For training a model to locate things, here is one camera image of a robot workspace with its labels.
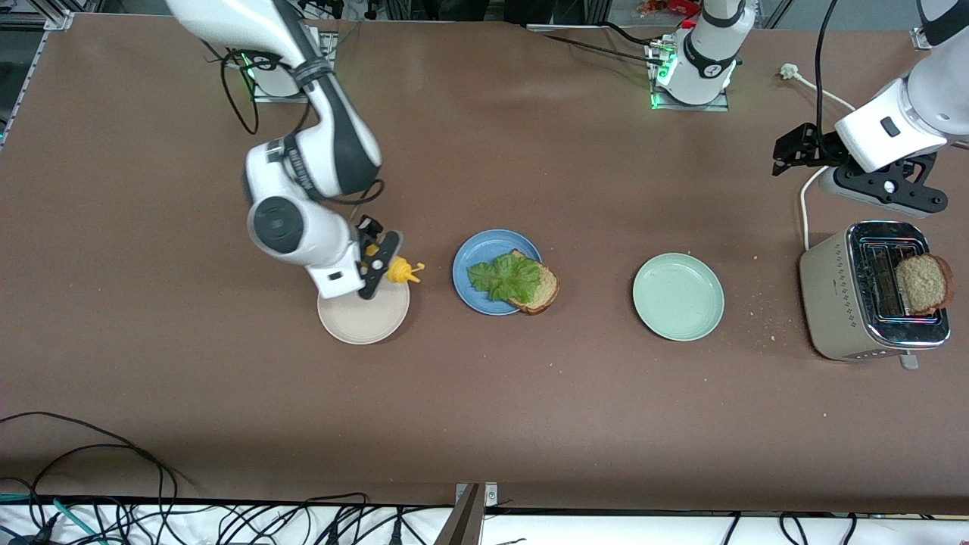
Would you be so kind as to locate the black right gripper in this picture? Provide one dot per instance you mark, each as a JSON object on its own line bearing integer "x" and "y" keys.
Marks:
{"x": 368, "y": 229}

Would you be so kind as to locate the yellow mustard squeeze bottle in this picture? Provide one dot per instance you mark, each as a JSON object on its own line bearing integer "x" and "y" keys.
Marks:
{"x": 399, "y": 271}

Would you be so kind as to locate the beige chrome toaster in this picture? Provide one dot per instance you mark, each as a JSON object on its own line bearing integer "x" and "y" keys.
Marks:
{"x": 833, "y": 303}

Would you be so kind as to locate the aluminium frame profile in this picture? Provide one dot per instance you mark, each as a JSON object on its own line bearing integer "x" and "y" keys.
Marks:
{"x": 34, "y": 64}
{"x": 920, "y": 38}

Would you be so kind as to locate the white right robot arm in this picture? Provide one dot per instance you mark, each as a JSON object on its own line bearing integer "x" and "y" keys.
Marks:
{"x": 318, "y": 235}

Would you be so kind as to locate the grey metal mounting post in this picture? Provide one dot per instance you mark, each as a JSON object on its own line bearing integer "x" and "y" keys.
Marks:
{"x": 469, "y": 522}

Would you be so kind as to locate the light green plate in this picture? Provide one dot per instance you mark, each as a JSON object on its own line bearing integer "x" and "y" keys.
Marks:
{"x": 678, "y": 297}

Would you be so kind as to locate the brown bread slice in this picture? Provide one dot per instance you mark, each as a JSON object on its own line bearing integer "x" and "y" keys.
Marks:
{"x": 545, "y": 291}
{"x": 923, "y": 285}

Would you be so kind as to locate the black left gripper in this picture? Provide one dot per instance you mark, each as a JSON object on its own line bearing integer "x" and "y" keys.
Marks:
{"x": 811, "y": 147}

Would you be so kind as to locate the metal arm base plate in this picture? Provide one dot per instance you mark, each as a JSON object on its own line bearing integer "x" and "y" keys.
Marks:
{"x": 693, "y": 107}
{"x": 269, "y": 99}

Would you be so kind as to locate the blue plate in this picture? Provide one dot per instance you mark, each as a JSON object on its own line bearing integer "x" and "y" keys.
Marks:
{"x": 473, "y": 261}

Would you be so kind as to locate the beige plate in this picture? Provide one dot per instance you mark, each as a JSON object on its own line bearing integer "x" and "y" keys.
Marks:
{"x": 371, "y": 322}

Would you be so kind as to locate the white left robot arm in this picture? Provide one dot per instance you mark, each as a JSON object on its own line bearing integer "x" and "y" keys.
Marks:
{"x": 939, "y": 91}

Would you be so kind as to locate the green lettuce leaf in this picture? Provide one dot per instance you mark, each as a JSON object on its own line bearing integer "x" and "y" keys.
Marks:
{"x": 503, "y": 278}

